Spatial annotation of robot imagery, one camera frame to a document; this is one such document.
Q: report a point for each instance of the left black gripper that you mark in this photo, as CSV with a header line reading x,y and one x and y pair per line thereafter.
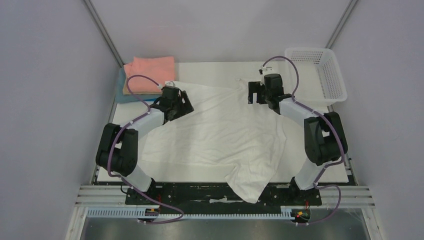
x,y
186,107

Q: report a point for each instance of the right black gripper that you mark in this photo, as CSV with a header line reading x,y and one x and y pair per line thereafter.
x,y
256,91

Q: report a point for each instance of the white t shirt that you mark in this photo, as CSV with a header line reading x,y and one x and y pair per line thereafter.
x,y
222,130

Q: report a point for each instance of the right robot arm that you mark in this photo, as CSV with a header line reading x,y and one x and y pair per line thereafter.
x,y
324,138

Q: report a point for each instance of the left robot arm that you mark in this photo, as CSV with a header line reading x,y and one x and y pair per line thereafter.
x,y
118,148

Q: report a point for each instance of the folded pink t shirt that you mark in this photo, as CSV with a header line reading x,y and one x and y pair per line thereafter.
x,y
160,69

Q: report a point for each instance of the folded blue t shirt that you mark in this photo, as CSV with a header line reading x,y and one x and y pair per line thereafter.
x,y
121,98

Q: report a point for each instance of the white plastic basket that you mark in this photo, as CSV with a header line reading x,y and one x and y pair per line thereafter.
x,y
320,81

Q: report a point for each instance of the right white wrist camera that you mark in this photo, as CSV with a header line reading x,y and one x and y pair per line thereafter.
x,y
266,70

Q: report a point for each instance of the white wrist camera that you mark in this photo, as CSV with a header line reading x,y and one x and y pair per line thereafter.
x,y
266,70
166,84

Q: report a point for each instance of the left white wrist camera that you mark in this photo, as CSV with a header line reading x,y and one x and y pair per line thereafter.
x,y
166,84

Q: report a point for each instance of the white slotted cable duct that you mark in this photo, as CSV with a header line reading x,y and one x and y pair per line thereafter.
x,y
144,213

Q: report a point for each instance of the aluminium frame rail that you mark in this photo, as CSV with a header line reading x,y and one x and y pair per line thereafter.
x,y
352,197

